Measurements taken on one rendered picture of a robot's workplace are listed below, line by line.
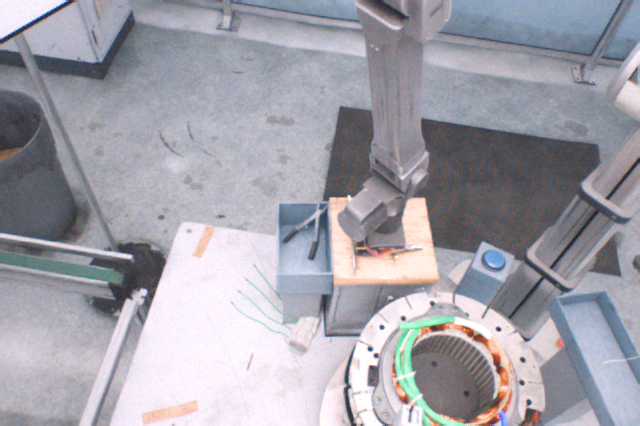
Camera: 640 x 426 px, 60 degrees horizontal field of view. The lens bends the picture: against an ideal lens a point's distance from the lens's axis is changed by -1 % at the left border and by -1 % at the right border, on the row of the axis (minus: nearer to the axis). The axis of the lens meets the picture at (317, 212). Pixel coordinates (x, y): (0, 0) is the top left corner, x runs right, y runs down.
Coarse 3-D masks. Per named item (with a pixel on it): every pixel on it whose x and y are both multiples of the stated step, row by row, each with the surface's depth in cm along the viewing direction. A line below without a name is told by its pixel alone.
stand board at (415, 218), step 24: (336, 216) 112; (408, 216) 113; (336, 240) 109; (408, 240) 110; (432, 240) 110; (336, 264) 106; (360, 264) 106; (384, 264) 107; (408, 264) 107; (432, 264) 107
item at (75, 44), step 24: (96, 0) 256; (120, 0) 284; (48, 24) 256; (72, 24) 254; (96, 24) 263; (120, 24) 289; (0, 48) 273; (48, 48) 269; (72, 48) 266; (96, 48) 268; (72, 72) 281; (96, 72) 278
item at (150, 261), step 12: (132, 240) 227; (120, 252) 224; (132, 252) 224; (144, 252) 224; (156, 252) 225; (96, 264) 220; (108, 264) 220; (144, 264) 221; (156, 264) 222; (144, 276) 218; (156, 276) 219; (144, 288) 215; (156, 288) 216; (96, 300) 211; (108, 300) 212; (120, 300) 212; (108, 312) 209; (120, 312) 209
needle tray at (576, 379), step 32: (576, 320) 107; (608, 320) 106; (576, 352) 100; (608, 352) 103; (544, 384) 115; (576, 384) 104; (608, 384) 100; (544, 416) 117; (576, 416) 116; (608, 416) 93
